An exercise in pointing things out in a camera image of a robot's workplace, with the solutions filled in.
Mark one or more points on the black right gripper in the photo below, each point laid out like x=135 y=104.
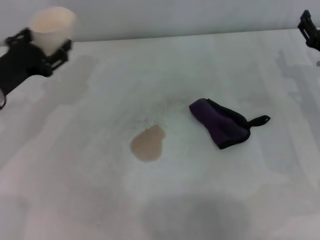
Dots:
x=316 y=37

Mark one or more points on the white paper cup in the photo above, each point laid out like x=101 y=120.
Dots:
x=52 y=27

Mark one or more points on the purple rag with black trim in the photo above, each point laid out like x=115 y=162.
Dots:
x=220 y=122

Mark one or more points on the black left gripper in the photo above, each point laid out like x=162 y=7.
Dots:
x=20 y=62

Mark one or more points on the brown water stain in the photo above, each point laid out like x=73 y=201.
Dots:
x=148 y=143

